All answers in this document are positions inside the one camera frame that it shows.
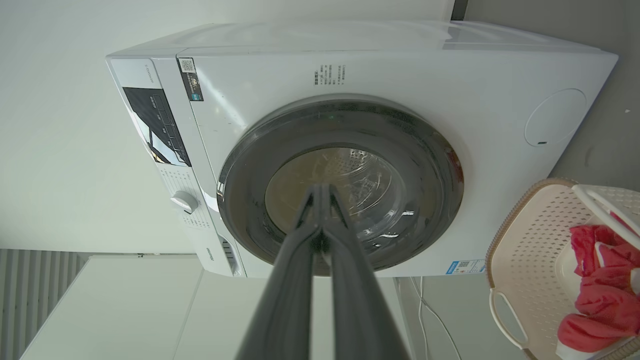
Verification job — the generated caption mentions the glass washer door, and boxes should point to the glass washer door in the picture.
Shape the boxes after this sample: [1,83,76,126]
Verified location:
[216,94,465,277]

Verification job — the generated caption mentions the white cabinet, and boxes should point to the white cabinet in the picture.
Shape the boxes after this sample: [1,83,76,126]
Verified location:
[20,255,401,360]

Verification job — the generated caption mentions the round white filter cover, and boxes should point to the round white filter cover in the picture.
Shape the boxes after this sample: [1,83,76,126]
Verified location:
[524,88,587,147]

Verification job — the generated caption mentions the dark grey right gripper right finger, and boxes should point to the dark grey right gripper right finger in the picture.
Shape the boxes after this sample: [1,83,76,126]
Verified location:
[322,184,412,360]

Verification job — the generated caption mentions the black glossy control display panel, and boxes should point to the black glossy control display panel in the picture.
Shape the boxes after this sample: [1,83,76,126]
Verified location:
[122,87,192,167]

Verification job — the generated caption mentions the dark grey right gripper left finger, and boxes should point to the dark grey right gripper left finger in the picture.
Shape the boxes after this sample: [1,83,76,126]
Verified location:
[235,185,324,360]

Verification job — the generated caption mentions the white washing machine control knob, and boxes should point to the white washing machine control knob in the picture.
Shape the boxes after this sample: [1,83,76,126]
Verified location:
[170,190,199,215]

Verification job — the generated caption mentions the black QR code sticker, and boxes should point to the black QR code sticker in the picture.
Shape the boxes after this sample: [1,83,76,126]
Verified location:
[177,57,204,102]

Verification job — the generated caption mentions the white front-load washing machine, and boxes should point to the white front-load washing machine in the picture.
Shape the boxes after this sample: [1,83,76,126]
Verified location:
[105,20,620,279]

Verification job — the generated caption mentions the cream perforated laundry basket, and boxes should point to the cream perforated laundry basket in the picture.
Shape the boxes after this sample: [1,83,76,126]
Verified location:
[486,178,640,360]

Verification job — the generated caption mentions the blue energy label sticker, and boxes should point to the blue energy label sticker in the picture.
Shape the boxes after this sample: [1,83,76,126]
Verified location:
[446,258,486,276]

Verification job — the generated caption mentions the red and white garment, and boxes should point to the red and white garment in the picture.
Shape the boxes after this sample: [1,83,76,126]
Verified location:
[557,224,640,353]

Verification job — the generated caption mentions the grey ribbed radiator panel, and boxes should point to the grey ribbed radiator panel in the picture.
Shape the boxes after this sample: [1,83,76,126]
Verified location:
[0,249,87,360]

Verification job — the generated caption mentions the thin white power cable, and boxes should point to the thin white power cable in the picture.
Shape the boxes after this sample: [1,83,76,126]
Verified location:
[410,276,463,360]

